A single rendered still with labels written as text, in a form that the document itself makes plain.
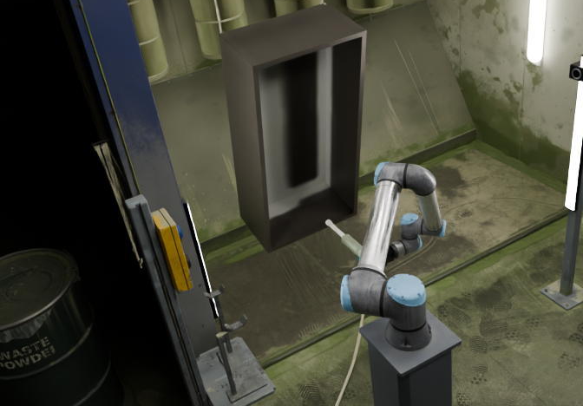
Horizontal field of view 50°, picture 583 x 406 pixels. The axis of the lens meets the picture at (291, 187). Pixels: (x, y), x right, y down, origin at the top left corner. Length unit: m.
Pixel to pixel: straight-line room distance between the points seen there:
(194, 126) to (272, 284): 1.21
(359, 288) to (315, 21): 1.31
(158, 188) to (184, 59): 2.03
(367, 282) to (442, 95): 2.80
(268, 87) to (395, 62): 1.87
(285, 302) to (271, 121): 1.11
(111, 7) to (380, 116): 2.97
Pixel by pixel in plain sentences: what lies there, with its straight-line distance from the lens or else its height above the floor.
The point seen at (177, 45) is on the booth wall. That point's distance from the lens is 4.37.
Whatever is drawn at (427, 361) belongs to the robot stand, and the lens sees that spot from 2.65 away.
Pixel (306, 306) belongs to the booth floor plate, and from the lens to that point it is 3.80.
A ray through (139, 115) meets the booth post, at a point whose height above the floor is 1.70.
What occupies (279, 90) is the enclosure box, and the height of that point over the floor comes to 1.29.
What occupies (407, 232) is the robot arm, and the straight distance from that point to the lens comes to 3.43.
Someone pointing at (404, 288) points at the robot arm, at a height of 0.91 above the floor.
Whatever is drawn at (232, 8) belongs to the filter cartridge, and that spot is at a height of 1.55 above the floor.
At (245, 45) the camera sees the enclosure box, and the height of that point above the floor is 1.67.
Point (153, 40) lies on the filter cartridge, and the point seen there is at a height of 1.49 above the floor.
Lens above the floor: 2.59
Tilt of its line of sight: 31 degrees down
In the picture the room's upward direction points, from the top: 9 degrees counter-clockwise
